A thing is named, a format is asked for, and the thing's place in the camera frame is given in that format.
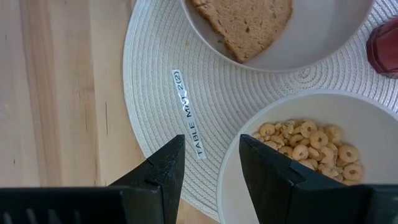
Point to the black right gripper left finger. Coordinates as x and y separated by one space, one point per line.
93 205

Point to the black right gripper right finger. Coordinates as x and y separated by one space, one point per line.
295 202

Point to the white ceramic bowl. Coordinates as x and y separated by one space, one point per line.
357 109

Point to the white ceramic plate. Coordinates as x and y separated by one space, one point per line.
317 40

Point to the pink faceted plastic tumbler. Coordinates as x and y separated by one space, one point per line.
385 49

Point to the brown bread slice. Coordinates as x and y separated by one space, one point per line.
245 25

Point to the cereal rings heap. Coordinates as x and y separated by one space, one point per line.
317 149

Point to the white woven round placemat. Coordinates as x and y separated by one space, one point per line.
224 102

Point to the white printed mat label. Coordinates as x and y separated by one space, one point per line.
186 112

